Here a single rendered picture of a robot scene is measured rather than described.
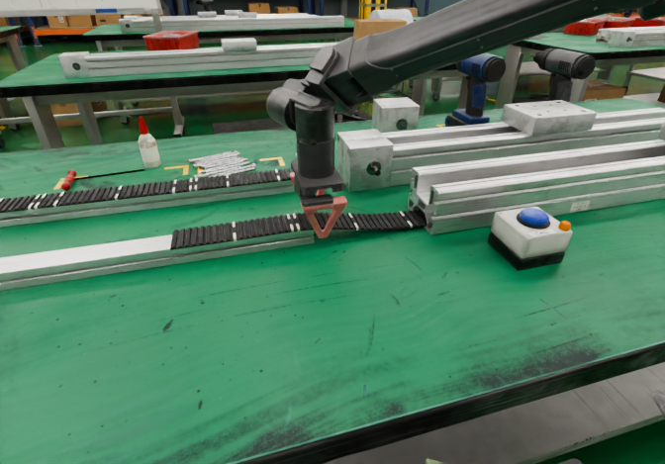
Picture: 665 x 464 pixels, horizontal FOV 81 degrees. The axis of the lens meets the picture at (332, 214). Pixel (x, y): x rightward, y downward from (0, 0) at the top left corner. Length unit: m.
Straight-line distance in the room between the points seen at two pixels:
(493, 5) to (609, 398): 1.08
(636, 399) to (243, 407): 1.11
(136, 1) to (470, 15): 3.02
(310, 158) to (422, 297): 0.25
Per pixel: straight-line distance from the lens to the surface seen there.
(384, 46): 0.53
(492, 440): 1.13
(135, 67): 2.11
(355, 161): 0.78
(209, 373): 0.49
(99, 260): 0.66
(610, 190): 0.89
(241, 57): 2.10
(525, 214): 0.65
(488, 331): 0.54
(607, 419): 1.29
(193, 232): 0.65
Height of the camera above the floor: 1.16
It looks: 31 degrees down
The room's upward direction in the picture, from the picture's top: straight up
